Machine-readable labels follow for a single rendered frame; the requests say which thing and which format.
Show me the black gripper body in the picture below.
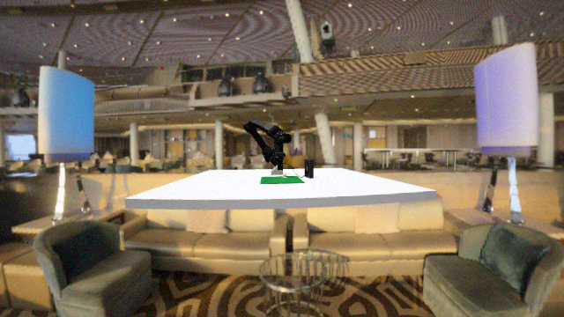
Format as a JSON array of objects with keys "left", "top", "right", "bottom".
[{"left": 273, "top": 144, "right": 286, "bottom": 158}]

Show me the green circuit board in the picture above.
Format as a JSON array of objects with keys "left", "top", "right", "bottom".
[{"left": 260, "top": 174, "right": 305, "bottom": 184}]

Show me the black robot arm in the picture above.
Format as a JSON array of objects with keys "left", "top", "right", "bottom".
[{"left": 243, "top": 118, "right": 292, "bottom": 167}]

